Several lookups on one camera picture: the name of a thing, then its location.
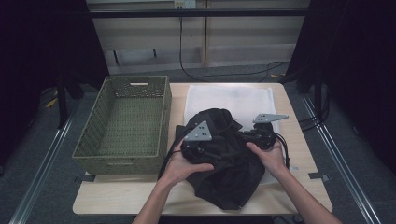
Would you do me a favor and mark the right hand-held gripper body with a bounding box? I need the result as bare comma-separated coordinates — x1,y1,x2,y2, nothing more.
244,113,290,150

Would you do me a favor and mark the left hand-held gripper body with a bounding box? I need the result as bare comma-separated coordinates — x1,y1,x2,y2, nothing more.
180,120,217,165

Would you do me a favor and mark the white mesh laundry bag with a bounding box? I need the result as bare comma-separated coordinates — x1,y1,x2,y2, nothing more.
183,84,282,187

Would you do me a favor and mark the black cloth garment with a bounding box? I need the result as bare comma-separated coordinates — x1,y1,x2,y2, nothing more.
174,107,278,211

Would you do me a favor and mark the green woven basket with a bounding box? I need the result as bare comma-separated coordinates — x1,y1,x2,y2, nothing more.
72,75,173,175

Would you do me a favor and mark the person's right hand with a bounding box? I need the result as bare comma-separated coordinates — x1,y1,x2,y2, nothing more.
246,139,289,179

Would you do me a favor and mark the person's left hand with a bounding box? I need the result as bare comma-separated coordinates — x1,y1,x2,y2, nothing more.
161,139,216,187

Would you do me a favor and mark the black metal stand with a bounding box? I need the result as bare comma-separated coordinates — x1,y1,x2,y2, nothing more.
312,66,324,125
55,73,70,130

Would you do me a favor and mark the grey tape piece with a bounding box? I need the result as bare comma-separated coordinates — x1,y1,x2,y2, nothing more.
307,172,331,183
74,174,96,184

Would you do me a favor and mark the dark curtain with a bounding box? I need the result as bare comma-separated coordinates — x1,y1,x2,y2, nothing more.
0,0,110,175
284,0,396,175

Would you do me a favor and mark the right hand-held gripper cable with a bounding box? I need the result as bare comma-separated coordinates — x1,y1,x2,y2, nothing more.
275,133,291,170

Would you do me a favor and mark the hand-held gripper cable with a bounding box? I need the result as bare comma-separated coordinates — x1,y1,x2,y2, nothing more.
275,133,291,170
157,125,194,181

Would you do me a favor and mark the left hand-held gripper cable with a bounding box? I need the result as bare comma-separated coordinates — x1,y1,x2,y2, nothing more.
157,125,194,181

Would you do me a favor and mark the bundle of black cables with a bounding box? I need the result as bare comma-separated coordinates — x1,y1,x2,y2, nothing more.
298,90,332,133

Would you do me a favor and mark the metal floor rail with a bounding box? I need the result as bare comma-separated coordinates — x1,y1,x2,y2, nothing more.
8,105,79,224
300,92,383,224

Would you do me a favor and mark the long black floor cable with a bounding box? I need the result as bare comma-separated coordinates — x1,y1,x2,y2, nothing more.
177,15,290,83

